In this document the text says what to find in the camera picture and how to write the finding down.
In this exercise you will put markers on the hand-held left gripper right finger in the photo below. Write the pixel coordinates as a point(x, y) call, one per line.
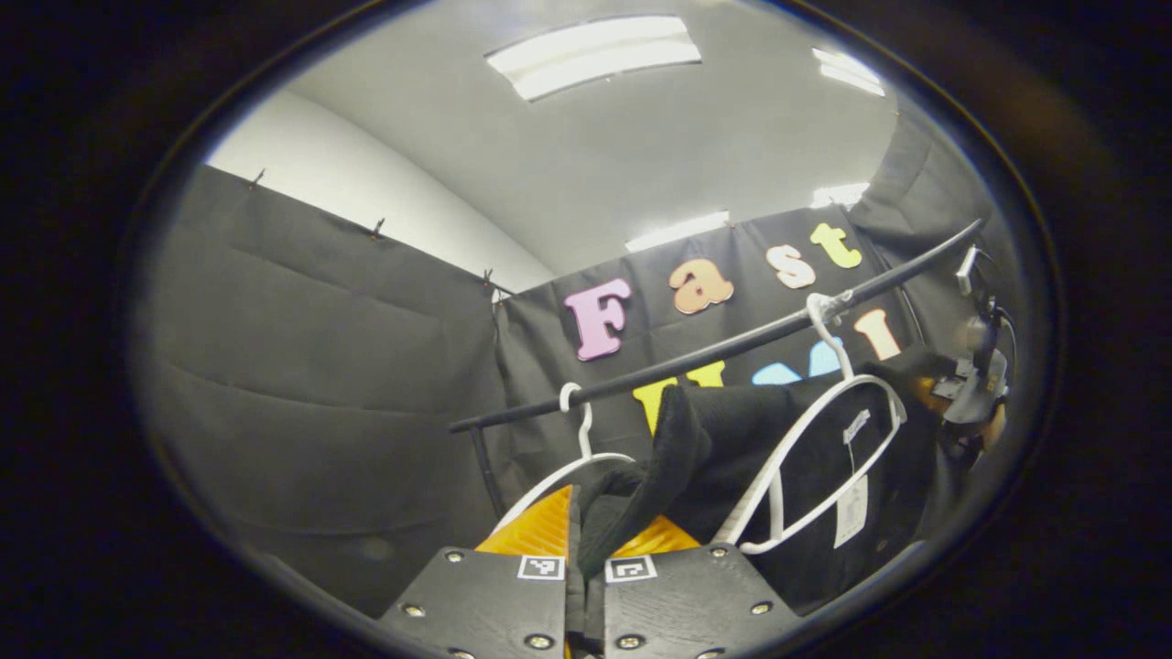
point(687, 604)

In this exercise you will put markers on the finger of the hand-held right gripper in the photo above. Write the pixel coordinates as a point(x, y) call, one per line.
point(927, 394)

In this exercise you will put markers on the white plastic hanger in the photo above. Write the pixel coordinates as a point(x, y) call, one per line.
point(776, 458)
point(586, 439)

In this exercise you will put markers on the large ceiling light panel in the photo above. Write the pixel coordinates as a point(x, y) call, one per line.
point(595, 57)

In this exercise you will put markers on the black clothes rack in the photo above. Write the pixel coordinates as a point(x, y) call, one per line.
point(513, 414)

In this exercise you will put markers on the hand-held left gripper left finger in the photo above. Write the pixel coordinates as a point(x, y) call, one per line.
point(485, 604)

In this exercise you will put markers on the black backdrop cloth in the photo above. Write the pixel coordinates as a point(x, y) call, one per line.
point(320, 366)

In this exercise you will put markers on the black jacket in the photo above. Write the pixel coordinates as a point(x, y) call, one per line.
point(732, 430)

